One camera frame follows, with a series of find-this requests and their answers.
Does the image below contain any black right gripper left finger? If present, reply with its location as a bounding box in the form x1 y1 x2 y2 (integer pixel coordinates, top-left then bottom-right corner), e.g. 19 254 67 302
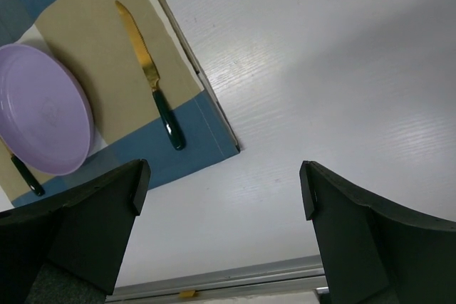
1 159 151 303

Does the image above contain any purple plastic plate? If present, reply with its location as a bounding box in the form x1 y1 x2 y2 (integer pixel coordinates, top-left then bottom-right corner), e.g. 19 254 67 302
1 43 94 176

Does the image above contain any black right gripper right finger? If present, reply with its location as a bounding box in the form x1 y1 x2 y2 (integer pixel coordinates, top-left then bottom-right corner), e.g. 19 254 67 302
299 161 455 303

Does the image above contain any aluminium table edge rail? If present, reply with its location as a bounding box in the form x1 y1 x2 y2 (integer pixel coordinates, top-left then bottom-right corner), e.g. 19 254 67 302
106 256 327 303

